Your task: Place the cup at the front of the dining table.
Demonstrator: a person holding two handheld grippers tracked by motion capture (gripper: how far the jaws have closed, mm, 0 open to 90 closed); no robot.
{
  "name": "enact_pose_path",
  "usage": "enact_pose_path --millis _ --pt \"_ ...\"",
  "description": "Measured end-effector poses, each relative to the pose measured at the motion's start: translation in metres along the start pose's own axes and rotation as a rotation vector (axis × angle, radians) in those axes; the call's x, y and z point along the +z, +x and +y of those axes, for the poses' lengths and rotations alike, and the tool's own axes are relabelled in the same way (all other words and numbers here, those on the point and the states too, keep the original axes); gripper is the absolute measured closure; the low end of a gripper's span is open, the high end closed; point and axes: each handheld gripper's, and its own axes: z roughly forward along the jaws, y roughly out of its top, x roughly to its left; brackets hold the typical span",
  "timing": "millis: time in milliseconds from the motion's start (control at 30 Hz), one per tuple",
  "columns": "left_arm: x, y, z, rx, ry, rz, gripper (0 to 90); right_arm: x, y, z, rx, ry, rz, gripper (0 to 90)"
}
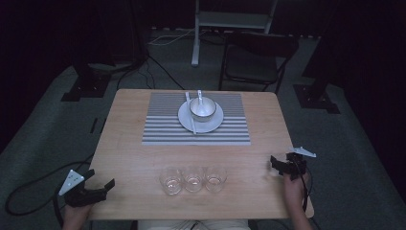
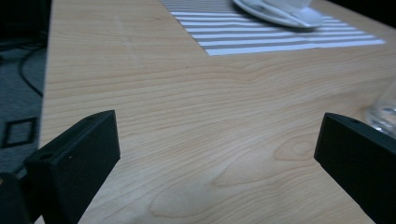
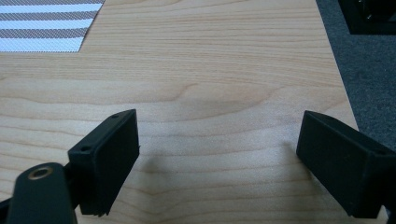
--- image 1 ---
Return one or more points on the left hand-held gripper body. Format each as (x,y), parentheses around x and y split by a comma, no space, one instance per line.
(78,193)

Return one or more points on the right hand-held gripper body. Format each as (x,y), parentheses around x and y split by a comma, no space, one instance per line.
(296,166)

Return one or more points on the person's left hand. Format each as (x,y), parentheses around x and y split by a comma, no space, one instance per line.
(76,214)

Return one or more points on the person's right hand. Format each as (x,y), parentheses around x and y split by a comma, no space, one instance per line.
(293,191)

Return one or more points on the clear drinking glass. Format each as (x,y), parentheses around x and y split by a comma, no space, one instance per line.
(193,181)
(215,181)
(171,183)

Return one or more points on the black stand base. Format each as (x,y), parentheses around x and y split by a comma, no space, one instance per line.
(316,99)
(86,87)

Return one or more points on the white round plate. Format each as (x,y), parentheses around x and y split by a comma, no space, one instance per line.
(204,126)

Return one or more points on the grey striped placemat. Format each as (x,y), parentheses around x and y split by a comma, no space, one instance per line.
(166,131)

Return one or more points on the white bowl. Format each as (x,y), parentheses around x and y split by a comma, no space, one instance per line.
(207,114)

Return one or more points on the white ceramic spoon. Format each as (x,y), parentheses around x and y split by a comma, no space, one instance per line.
(200,102)

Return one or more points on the white chopsticks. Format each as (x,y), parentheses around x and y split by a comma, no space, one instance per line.
(191,111)

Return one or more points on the black folding chair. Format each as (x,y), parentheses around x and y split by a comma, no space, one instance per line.
(255,60)

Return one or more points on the white metal stand frame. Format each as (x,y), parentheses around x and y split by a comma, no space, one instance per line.
(230,19)

